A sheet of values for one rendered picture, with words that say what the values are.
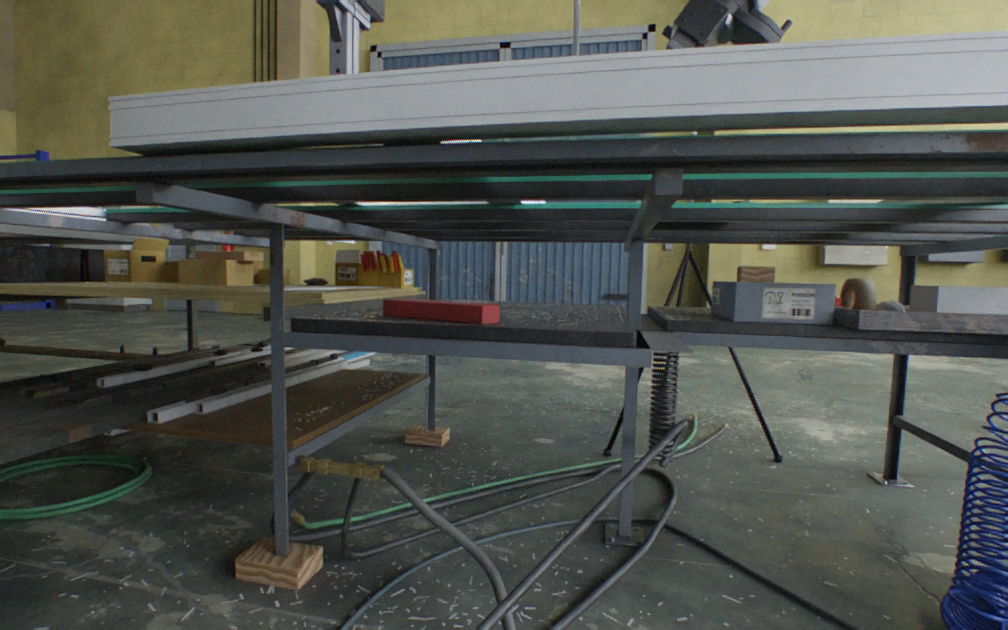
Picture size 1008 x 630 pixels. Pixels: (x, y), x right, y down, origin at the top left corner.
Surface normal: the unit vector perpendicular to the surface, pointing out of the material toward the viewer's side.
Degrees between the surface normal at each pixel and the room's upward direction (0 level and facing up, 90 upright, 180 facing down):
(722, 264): 90
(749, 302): 90
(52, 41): 90
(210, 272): 90
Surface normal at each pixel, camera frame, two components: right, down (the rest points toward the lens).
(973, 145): -0.20, 0.07
